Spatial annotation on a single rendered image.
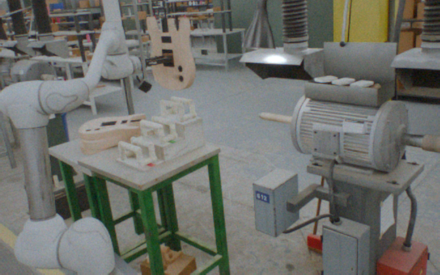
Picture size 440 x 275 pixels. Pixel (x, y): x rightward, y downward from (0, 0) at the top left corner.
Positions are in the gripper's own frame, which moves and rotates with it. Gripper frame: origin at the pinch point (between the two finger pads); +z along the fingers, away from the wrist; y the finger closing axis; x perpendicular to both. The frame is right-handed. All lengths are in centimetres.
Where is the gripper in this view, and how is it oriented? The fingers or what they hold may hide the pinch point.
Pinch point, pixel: (167, 58)
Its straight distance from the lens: 240.1
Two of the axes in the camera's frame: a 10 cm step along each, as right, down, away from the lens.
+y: 7.1, 1.6, -6.9
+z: 7.0, -2.7, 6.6
